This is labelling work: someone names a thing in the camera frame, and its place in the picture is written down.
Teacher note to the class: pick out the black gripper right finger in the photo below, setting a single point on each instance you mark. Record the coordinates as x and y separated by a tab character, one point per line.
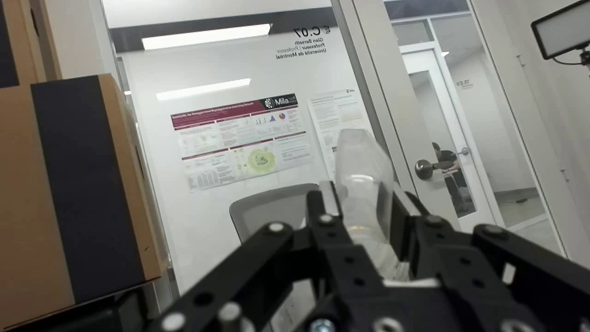
492	276

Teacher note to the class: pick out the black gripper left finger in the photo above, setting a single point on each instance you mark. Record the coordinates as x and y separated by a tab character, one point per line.
246	291

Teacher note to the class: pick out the white chair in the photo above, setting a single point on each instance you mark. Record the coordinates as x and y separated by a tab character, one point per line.
287	206

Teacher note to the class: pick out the large cardboard box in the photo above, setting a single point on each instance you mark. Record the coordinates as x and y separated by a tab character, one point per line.
77	221

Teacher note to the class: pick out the light panel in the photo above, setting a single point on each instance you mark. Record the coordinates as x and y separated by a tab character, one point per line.
564	31

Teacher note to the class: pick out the door handle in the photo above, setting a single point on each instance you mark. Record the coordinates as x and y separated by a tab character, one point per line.
447	162

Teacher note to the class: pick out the wall poster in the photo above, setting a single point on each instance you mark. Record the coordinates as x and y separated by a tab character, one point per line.
243	141

